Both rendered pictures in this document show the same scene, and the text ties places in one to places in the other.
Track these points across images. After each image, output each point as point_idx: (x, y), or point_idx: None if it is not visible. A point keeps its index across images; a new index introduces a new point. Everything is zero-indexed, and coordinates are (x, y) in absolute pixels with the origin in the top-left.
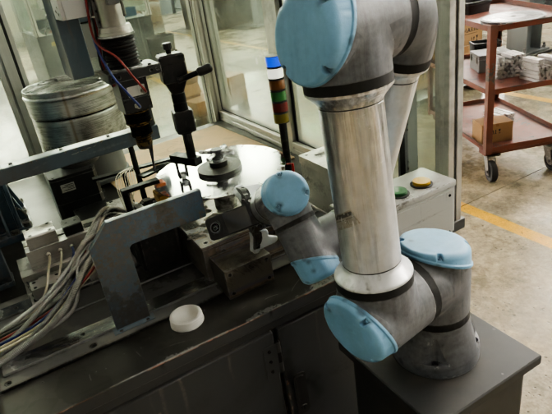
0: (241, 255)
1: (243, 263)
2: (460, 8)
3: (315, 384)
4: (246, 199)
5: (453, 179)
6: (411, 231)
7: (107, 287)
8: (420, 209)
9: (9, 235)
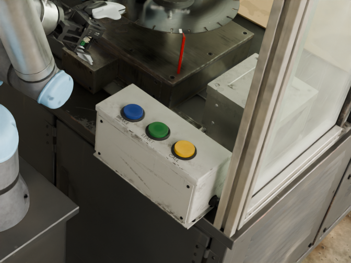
0: (91, 54)
1: (77, 57)
2: (284, 27)
3: (74, 192)
4: (71, 8)
5: (197, 177)
6: (0, 108)
7: None
8: (153, 161)
9: None
